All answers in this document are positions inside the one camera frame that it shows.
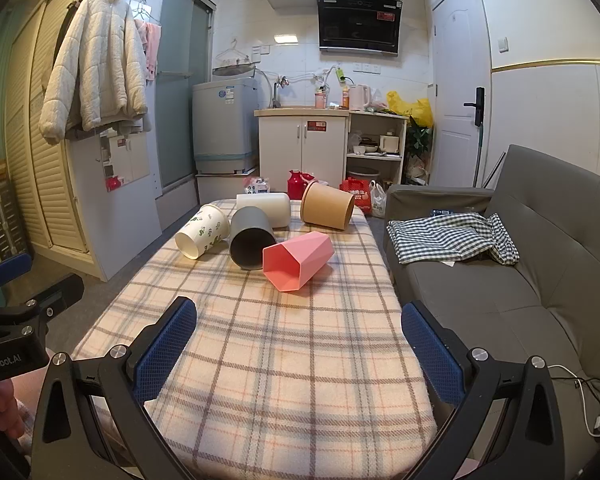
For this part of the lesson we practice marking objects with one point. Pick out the red shopping bag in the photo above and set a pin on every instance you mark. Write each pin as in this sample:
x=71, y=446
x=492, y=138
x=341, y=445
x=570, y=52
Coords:
x=356, y=197

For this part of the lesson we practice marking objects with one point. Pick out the white electric kettle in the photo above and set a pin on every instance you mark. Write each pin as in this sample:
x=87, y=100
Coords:
x=360, y=97

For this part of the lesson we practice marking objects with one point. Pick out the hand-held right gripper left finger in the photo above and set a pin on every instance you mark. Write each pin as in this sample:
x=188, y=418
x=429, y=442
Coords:
x=167, y=345

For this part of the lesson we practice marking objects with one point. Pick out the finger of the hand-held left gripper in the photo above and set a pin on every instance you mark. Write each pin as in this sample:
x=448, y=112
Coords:
x=10, y=266
x=62, y=292

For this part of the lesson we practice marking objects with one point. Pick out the person's left hand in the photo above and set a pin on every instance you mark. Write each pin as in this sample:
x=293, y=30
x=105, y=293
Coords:
x=7, y=405

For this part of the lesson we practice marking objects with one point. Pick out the brown paper cup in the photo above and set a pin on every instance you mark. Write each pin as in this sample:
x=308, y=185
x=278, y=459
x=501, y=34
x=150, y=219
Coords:
x=327, y=205

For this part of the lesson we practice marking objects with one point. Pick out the louvered wardrobe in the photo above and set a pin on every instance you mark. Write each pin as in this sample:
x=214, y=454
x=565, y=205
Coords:
x=35, y=170

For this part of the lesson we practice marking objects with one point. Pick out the grey washing machine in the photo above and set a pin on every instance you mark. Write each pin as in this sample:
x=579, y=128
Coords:
x=225, y=120

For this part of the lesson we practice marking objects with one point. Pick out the orange bottle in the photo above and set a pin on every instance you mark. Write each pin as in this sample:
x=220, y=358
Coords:
x=320, y=99

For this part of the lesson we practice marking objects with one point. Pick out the white cup with green print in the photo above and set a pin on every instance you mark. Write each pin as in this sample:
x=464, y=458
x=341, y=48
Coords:
x=205, y=232

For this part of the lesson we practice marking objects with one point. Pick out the frosted glass door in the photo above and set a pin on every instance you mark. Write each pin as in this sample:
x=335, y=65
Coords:
x=180, y=110

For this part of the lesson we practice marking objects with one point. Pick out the yellow plastic bag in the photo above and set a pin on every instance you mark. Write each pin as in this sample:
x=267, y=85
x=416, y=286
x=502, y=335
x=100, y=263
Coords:
x=415, y=107

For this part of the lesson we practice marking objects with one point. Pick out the white and blue packet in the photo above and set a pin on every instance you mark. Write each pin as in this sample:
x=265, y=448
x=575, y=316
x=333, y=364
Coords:
x=257, y=186

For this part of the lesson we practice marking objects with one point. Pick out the white plastic bag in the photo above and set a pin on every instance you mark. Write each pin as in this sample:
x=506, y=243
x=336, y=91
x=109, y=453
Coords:
x=378, y=202

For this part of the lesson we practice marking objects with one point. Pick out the pink hanging cloth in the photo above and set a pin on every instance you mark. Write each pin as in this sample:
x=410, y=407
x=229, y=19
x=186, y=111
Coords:
x=152, y=45

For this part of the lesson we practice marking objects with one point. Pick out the metal faucet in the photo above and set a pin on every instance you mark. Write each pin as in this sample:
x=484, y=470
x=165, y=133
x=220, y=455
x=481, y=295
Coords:
x=276, y=92

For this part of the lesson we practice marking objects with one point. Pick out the plain white cup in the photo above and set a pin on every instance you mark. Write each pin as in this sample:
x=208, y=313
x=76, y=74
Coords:
x=270, y=207

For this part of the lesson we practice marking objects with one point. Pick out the green power strip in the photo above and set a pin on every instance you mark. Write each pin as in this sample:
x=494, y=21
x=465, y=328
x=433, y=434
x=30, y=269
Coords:
x=339, y=75

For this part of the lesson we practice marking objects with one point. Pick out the open kitchen shelf unit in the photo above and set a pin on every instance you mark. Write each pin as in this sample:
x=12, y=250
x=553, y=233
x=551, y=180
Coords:
x=402, y=140

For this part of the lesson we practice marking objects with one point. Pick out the grey cup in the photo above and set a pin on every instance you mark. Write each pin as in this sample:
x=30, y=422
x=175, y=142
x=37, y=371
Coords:
x=252, y=240

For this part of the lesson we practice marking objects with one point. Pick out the white sink cabinet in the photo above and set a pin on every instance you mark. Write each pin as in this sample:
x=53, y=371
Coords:
x=285, y=145

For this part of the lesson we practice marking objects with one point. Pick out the pink hexagonal cup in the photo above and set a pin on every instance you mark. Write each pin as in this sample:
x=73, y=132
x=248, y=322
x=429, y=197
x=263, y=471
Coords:
x=295, y=260

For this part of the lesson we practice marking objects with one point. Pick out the white puffer jacket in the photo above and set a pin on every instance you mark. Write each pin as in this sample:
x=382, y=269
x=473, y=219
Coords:
x=97, y=60

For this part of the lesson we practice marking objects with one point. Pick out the grey sofa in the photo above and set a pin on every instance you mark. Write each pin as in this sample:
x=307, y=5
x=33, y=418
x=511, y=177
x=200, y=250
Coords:
x=480, y=300

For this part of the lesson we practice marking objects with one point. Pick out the white mug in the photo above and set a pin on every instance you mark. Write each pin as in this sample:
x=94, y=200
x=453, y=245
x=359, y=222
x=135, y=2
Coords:
x=389, y=144

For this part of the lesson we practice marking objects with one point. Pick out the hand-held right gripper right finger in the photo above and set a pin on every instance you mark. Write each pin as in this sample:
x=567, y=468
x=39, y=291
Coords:
x=432, y=355

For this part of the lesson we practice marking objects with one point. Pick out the green plant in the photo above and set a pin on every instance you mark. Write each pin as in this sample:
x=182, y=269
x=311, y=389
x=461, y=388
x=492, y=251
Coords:
x=420, y=140

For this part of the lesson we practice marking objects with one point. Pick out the green checked cloth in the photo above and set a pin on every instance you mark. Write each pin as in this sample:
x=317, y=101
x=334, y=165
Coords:
x=445, y=237

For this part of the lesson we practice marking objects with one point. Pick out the white door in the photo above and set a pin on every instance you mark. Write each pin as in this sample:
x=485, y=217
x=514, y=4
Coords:
x=460, y=60

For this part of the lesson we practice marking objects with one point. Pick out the red thermos jug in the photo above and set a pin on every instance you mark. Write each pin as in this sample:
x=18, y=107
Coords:
x=296, y=187

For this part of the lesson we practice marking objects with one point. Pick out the white wall switch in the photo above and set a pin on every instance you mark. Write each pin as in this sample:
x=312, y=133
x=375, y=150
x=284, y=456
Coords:
x=503, y=44

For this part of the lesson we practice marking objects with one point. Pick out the plaid blanket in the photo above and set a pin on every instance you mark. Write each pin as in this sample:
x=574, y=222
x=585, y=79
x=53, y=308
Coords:
x=280, y=360

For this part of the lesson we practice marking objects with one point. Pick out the black range hood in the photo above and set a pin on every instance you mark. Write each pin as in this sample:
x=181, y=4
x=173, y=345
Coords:
x=357, y=20

